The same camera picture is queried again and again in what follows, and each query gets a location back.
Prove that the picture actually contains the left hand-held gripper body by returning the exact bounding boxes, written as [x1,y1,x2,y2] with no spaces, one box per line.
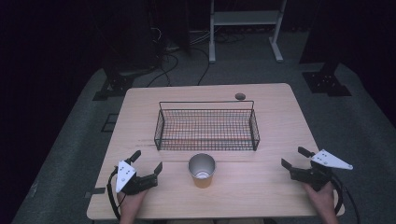
[115,159,159,196]

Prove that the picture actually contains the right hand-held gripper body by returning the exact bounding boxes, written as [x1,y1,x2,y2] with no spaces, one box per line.
[289,148,355,192]

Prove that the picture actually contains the metal cup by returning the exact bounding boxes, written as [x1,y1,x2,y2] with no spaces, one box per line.
[188,152,217,189]

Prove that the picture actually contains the black wire basket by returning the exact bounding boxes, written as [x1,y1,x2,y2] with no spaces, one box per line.
[153,100,262,152]

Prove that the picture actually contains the person's left hand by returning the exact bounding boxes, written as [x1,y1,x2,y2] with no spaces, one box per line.
[117,189,149,217]

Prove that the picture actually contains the person's right hand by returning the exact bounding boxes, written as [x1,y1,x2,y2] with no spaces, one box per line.
[303,181,338,217]

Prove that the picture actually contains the black tape strip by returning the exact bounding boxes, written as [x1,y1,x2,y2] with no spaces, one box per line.
[84,187,107,200]

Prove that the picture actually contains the black tape floor rectangle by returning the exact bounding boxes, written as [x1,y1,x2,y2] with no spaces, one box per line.
[100,113,120,133]

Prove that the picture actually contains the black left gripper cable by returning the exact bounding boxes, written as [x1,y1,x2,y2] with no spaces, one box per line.
[106,167,123,220]

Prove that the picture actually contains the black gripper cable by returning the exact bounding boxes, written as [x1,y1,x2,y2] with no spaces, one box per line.
[330,174,361,224]
[106,167,123,220]

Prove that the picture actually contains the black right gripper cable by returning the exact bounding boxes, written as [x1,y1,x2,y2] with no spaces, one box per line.
[330,174,361,224]

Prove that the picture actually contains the black stand with base plate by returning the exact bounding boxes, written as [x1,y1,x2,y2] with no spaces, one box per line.
[299,0,353,98]
[92,52,158,102]

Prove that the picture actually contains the black floor cables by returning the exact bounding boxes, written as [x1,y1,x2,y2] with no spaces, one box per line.
[145,26,247,89]

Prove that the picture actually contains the white metal desk frame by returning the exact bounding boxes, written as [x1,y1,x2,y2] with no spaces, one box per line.
[208,0,288,64]

